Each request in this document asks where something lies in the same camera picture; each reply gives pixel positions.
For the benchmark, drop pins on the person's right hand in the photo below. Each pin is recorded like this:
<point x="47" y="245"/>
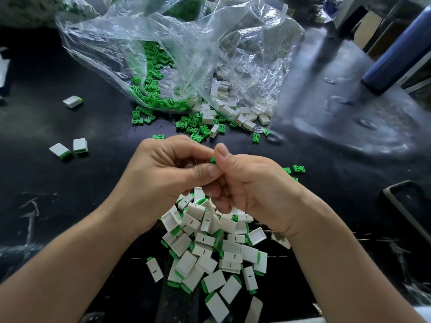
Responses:
<point x="259" y="188"/>

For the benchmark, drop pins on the person's left hand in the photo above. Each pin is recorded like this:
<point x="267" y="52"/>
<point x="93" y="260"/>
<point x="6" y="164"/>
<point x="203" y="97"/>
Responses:
<point x="158" y="181"/>

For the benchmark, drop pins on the green plastic part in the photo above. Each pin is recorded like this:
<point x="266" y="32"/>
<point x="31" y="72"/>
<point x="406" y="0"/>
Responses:
<point x="212" y="159"/>

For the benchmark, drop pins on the heap of white caps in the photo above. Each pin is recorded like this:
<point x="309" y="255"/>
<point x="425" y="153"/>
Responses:
<point x="232" y="109"/>

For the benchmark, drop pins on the pile of assembled white-green pieces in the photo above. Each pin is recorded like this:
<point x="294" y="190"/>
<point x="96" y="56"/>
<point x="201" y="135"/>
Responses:
<point x="212" y="259"/>

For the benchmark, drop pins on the assembled white-green part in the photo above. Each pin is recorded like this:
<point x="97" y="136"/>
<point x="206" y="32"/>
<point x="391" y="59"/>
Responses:
<point x="73" y="101"/>
<point x="155" y="269"/>
<point x="59" y="150"/>
<point x="80" y="145"/>

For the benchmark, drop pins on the pile of green clips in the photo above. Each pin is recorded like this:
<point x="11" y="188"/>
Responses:
<point x="151" y="84"/>

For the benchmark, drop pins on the person's left forearm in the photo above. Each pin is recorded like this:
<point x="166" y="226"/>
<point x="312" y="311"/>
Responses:
<point x="64" y="272"/>

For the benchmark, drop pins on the person's right forearm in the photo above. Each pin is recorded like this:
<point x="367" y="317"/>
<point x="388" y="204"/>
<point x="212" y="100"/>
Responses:
<point x="353" y="279"/>

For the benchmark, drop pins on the empty white shell right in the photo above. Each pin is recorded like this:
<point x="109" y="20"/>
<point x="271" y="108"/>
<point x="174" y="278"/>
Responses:
<point x="281" y="240"/>

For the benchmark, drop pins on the clear plastic bag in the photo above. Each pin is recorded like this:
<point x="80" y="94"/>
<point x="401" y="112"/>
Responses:
<point x="259" y="40"/>

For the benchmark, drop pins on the black smartphone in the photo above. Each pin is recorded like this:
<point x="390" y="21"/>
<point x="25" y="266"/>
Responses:
<point x="411" y="210"/>

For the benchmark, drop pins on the plastic bag full of green pieces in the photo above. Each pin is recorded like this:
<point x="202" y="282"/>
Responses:
<point x="185" y="4"/>

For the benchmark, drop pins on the white paper sheet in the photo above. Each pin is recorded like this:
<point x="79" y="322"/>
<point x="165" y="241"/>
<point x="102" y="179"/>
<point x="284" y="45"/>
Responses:
<point x="3" y="69"/>

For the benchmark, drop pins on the brown cardboard box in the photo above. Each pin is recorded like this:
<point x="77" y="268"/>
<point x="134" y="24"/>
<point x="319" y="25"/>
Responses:
<point x="369" y="27"/>

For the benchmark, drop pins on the blue cylinder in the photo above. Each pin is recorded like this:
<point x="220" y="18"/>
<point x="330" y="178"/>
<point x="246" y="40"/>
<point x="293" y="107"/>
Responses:
<point x="398" y="50"/>

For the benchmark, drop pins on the large bag of assembled pieces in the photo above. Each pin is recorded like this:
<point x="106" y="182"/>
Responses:
<point x="37" y="8"/>

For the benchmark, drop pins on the white metal frame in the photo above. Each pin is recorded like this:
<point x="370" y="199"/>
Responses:
<point x="347" y="8"/>

